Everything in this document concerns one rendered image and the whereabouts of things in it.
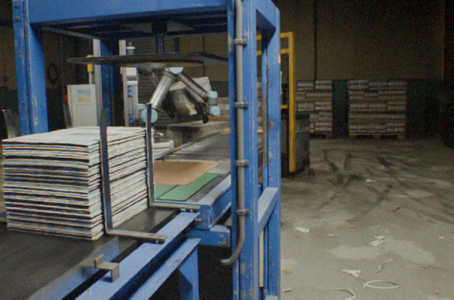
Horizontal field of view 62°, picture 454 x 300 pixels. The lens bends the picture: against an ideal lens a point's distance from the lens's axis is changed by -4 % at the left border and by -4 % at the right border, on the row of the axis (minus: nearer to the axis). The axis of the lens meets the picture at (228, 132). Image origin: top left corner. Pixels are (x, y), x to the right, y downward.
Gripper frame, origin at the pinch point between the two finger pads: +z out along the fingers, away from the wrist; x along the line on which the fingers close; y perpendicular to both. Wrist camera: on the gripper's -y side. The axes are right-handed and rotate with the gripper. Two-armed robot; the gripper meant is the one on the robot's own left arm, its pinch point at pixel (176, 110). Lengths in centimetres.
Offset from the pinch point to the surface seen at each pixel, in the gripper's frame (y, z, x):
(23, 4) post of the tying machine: 105, 158, -120
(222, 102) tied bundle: -19, -13, 60
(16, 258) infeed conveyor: 43, 227, -162
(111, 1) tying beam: 94, 188, -99
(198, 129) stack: -22.7, 14.5, 8.0
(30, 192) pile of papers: 52, 214, -151
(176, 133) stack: -23.1, -7.6, -4.4
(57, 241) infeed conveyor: 40, 222, -152
